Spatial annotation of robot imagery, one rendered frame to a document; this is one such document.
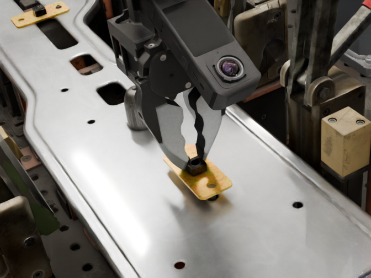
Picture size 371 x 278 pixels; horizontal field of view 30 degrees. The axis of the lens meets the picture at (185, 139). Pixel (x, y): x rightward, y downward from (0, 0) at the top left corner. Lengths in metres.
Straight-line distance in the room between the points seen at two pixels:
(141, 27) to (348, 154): 0.23
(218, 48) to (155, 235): 0.19
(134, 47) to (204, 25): 0.07
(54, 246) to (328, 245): 0.57
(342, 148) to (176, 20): 0.20
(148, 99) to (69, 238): 0.53
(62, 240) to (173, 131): 0.50
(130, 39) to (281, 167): 0.21
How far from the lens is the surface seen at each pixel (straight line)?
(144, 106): 0.62
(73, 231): 1.12
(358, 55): 1.41
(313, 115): 0.72
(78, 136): 0.80
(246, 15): 0.84
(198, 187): 0.68
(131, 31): 0.63
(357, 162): 0.68
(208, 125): 0.67
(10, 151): 0.64
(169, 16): 0.58
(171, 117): 0.64
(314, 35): 0.68
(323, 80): 0.70
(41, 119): 0.84
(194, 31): 0.57
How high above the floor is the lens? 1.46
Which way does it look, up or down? 38 degrees down
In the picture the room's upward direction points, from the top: 8 degrees counter-clockwise
